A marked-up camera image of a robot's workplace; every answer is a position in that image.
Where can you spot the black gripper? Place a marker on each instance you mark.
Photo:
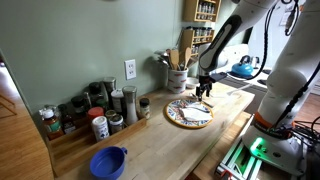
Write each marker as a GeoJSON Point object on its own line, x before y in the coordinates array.
{"type": "Point", "coordinates": [205, 82]}

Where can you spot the silver spoon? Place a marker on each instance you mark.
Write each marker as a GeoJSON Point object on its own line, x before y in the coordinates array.
{"type": "Point", "coordinates": [208, 103]}

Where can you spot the silver fork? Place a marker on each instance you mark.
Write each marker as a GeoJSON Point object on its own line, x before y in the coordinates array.
{"type": "Point", "coordinates": [200, 109]}

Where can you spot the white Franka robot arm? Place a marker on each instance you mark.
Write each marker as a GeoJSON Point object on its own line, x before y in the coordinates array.
{"type": "Point", "coordinates": [290, 73]}

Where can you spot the colourful floral ceramic plate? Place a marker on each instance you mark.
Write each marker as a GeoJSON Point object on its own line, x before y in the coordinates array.
{"type": "Point", "coordinates": [173, 113]}

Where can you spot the wooden spoon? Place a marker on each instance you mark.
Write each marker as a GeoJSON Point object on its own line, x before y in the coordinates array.
{"type": "Point", "coordinates": [187, 55]}

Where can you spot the white ceramic bowl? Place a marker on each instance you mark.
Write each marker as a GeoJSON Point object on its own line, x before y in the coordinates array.
{"type": "Point", "coordinates": [191, 82]}

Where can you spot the white paper napkin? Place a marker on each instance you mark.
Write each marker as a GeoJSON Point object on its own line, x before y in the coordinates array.
{"type": "Point", "coordinates": [195, 115]}

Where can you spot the white orange-striped utensil crock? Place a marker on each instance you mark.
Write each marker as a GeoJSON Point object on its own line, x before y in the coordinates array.
{"type": "Point", "coordinates": [177, 81]}

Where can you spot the wooden spatula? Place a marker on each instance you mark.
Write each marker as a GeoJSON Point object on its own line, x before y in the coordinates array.
{"type": "Point", "coordinates": [174, 60]}

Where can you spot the blue kettle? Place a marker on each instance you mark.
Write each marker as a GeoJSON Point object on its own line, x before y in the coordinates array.
{"type": "Point", "coordinates": [242, 69]}

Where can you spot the white stove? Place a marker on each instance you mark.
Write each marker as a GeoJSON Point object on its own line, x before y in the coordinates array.
{"type": "Point", "coordinates": [235, 51]}

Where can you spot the silver metal ladle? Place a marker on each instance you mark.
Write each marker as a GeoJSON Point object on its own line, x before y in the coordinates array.
{"type": "Point", "coordinates": [161, 56]}

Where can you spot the small black-lid pepper jar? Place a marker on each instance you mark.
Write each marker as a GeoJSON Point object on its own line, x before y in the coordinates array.
{"type": "Point", "coordinates": [144, 108]}

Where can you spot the tall glass salt grinder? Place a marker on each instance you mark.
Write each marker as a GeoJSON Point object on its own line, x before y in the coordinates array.
{"type": "Point", "coordinates": [130, 106]}

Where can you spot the white spice container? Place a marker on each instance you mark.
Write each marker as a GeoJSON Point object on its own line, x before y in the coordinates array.
{"type": "Point", "coordinates": [117, 101]}

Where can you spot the silver-lid spice jar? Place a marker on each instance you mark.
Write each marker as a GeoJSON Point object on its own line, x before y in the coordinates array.
{"type": "Point", "coordinates": [116, 125]}

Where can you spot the steel-top dark grinder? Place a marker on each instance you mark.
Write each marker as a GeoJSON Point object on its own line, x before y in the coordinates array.
{"type": "Point", "coordinates": [109, 84]}

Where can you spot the gold-lid spice jar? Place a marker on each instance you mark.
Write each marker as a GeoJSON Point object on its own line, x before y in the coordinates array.
{"type": "Point", "coordinates": [110, 114]}

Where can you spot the black-lid dark bottle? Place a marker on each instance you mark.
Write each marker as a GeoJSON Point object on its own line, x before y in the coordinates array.
{"type": "Point", "coordinates": [95, 90]}

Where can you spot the white patterned spice shaker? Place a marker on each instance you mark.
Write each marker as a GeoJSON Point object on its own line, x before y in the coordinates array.
{"type": "Point", "coordinates": [100, 128]}

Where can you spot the red-lid spice jar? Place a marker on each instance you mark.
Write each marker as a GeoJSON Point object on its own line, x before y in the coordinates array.
{"type": "Point", "coordinates": [95, 112]}

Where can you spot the blue plastic measuring cup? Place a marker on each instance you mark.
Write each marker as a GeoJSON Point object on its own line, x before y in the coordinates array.
{"type": "Point", "coordinates": [106, 163]}

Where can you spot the black-lid spice jar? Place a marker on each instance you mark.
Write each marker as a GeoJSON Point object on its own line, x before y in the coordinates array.
{"type": "Point", "coordinates": [78, 103]}

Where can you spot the dark sauce bottle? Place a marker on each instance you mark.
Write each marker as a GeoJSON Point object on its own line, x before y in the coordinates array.
{"type": "Point", "coordinates": [67, 121]}

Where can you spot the wooden spice tray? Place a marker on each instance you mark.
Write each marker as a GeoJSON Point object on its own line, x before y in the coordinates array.
{"type": "Point", "coordinates": [76, 150]}

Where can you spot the white-cap red sauce bottle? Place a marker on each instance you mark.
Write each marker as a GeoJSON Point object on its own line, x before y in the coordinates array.
{"type": "Point", "coordinates": [52, 125]}

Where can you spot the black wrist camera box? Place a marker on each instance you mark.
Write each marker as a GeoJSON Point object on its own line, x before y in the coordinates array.
{"type": "Point", "coordinates": [218, 76]}

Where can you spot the wooden wall spice rack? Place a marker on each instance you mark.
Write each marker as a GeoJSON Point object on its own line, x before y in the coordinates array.
{"type": "Point", "coordinates": [190, 10]}
{"type": "Point", "coordinates": [187, 38]}

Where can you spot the white wall outlet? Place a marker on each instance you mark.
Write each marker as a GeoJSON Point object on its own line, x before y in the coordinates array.
{"type": "Point", "coordinates": [130, 69]}

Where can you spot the aluminium base frame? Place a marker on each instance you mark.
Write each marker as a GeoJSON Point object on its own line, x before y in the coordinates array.
{"type": "Point", "coordinates": [236, 163]}

